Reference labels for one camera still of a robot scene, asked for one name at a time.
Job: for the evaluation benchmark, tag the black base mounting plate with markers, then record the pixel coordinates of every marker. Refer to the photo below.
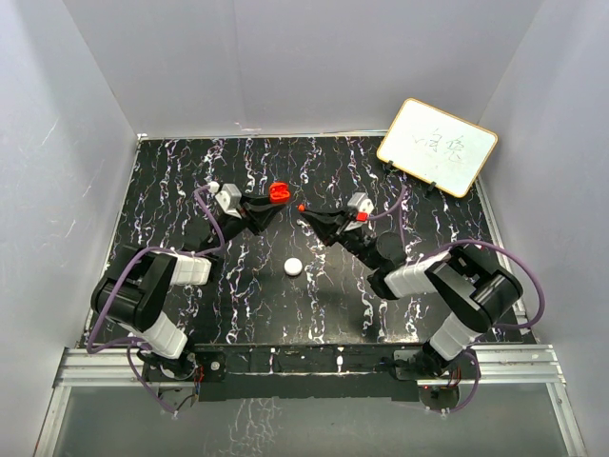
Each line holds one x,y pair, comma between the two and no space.
223,373

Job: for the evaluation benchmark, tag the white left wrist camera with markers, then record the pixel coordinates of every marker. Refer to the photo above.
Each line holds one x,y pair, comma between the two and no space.
228,197

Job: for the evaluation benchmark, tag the aluminium frame rail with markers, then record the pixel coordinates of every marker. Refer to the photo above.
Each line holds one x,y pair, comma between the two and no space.
501,364

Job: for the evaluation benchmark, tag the white round charging case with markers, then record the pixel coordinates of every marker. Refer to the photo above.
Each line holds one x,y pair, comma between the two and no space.
293,267

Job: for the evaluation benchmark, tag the yellow framed whiteboard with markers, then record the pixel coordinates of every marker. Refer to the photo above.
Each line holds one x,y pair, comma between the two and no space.
436,147

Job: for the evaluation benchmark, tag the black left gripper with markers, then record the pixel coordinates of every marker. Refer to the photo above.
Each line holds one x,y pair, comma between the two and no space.
257,211

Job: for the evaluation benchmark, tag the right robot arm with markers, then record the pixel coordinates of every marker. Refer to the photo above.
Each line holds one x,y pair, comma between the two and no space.
476,288

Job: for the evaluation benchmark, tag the orange charging case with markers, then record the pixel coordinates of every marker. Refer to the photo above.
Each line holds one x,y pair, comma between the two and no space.
279,193

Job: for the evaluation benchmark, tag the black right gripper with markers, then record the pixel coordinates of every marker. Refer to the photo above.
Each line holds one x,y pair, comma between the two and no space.
331,226

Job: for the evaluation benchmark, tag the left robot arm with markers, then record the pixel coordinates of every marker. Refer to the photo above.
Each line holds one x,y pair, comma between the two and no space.
133,290

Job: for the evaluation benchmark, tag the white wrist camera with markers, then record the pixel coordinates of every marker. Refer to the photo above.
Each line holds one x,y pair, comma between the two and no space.
228,197
359,208

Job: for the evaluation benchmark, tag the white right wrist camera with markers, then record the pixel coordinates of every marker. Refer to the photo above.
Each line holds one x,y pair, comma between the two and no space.
359,208

